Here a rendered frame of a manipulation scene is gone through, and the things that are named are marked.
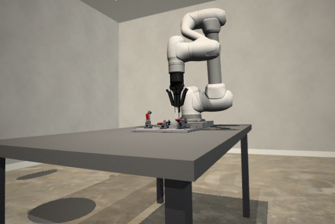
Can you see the red-handled toggle clamp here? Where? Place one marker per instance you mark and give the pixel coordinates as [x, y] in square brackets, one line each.
[164, 124]

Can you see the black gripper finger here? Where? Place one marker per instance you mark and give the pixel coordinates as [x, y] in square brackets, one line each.
[173, 101]
[180, 101]

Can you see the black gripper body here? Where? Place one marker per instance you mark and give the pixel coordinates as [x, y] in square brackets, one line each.
[177, 79]

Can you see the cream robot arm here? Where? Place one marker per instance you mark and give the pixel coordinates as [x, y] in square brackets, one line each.
[204, 48]

